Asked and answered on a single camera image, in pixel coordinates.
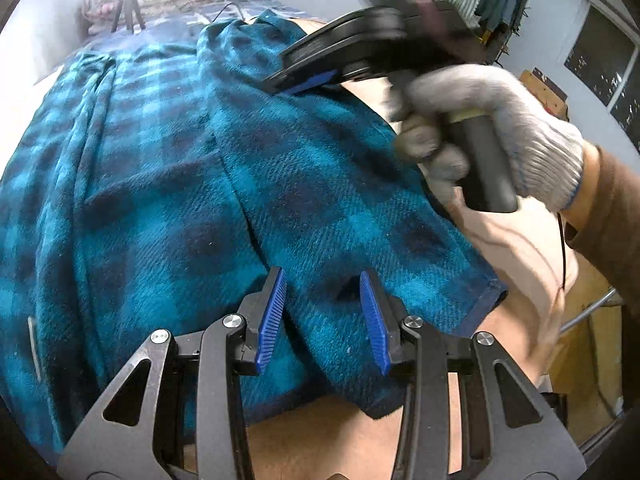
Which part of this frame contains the person's right hand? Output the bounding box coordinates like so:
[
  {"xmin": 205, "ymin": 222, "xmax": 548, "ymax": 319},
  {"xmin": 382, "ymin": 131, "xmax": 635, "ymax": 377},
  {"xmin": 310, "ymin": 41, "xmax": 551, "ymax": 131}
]
[{"xmin": 390, "ymin": 62, "xmax": 586, "ymax": 213}]

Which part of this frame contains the blue patterned mattress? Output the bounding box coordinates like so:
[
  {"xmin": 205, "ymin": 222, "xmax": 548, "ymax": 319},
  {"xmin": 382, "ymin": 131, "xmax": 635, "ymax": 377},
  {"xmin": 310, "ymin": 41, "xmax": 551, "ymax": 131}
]
[{"xmin": 75, "ymin": 0, "xmax": 321, "ymax": 56}]

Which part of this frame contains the brown storage box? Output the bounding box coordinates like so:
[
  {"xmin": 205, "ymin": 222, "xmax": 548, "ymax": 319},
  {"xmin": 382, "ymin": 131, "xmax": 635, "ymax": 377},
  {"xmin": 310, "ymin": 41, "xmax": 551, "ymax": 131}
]
[{"xmin": 517, "ymin": 67, "xmax": 571, "ymax": 121}]

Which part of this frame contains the dark window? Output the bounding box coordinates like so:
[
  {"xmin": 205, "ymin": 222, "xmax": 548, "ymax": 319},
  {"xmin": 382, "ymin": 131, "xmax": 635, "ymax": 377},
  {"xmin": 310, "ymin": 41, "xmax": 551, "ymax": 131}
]
[{"xmin": 564, "ymin": 5, "xmax": 640, "ymax": 133}]

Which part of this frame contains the teal plaid flannel shirt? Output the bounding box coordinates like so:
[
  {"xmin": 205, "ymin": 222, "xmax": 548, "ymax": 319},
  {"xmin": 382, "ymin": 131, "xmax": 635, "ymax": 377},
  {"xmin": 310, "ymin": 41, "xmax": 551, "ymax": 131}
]
[{"xmin": 0, "ymin": 7, "xmax": 508, "ymax": 453}]

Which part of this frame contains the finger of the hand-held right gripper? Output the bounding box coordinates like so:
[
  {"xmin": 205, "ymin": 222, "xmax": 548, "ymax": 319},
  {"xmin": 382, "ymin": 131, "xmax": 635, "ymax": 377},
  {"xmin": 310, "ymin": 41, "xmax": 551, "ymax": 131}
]
[{"xmin": 262, "ymin": 10, "xmax": 388, "ymax": 97}]

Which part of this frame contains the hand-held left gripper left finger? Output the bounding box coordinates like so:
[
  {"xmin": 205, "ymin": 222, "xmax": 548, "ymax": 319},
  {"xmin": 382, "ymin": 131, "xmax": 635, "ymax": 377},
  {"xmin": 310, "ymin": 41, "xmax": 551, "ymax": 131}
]
[{"xmin": 57, "ymin": 266, "xmax": 288, "ymax": 480}]

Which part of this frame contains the beige blanket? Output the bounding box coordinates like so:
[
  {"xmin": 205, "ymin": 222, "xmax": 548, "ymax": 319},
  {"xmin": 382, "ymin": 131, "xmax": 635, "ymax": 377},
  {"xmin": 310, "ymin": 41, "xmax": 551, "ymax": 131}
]
[{"xmin": 35, "ymin": 17, "xmax": 581, "ymax": 480}]

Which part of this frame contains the black ring light cable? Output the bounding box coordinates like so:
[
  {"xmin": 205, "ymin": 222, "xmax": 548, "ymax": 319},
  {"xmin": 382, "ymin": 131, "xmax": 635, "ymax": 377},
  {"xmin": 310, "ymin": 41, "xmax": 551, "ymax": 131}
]
[{"xmin": 207, "ymin": 2, "xmax": 261, "ymax": 23}]

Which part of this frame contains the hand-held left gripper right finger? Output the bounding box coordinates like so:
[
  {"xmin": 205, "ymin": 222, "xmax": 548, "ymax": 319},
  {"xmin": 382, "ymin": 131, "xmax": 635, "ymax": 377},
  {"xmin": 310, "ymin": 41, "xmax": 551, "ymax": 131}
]
[{"xmin": 359, "ymin": 269, "xmax": 586, "ymax": 480}]

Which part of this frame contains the black ring light tripod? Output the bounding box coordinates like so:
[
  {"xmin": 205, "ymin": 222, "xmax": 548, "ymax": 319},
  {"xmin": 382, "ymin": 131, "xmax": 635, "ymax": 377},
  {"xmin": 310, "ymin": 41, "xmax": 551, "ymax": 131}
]
[{"xmin": 111, "ymin": 0, "xmax": 146, "ymax": 33}]

